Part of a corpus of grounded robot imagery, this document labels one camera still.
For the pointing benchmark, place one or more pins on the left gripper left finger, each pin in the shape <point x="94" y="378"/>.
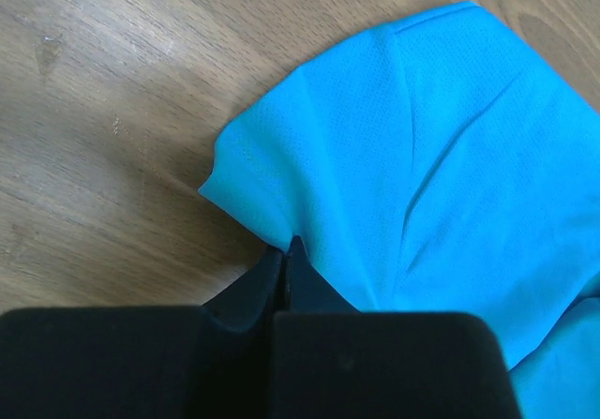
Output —
<point x="241" y="306"/>

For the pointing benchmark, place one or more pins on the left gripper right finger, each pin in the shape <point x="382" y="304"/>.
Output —
<point x="304" y="288"/>

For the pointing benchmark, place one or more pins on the teal t shirt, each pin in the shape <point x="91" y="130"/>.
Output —
<point x="437" y="163"/>

